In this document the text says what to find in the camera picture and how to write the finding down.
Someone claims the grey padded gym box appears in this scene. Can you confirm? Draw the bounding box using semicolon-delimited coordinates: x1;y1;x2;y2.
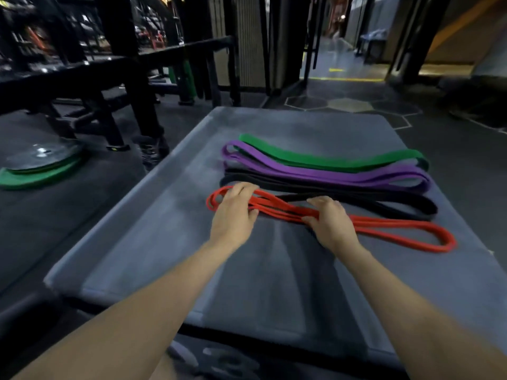
44;107;507;366

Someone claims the person's right hand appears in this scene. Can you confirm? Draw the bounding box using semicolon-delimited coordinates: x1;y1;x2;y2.
302;196;360;254

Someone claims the black resistance band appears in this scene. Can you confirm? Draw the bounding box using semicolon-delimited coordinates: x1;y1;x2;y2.
219;168;438;221

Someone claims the green resistance band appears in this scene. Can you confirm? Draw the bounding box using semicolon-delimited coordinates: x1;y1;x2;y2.
238;134;430;173

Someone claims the red resistance band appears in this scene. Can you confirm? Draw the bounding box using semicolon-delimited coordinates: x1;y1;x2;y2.
206;186;457;253

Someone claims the green upright weight plate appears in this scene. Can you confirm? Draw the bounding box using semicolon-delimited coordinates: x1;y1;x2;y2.
168;61;197;103

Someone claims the purple resistance band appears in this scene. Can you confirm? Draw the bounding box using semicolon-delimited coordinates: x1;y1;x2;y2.
222;140;432;193

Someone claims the black metal weight rack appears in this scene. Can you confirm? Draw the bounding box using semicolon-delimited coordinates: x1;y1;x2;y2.
0;0;242;151

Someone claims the person's left forearm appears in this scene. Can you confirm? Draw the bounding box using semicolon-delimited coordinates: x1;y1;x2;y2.
12;238;237;380

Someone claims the grey weight plate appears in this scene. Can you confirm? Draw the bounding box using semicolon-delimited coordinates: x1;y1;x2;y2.
5;138;84;171

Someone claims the person's left hand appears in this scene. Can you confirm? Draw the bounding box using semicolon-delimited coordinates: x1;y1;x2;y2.
209;182;260;250

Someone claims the person's right forearm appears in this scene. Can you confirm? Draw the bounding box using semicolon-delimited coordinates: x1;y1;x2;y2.
336;244;507;380

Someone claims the blue table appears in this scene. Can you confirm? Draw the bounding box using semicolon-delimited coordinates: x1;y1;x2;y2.
358;29;389;56

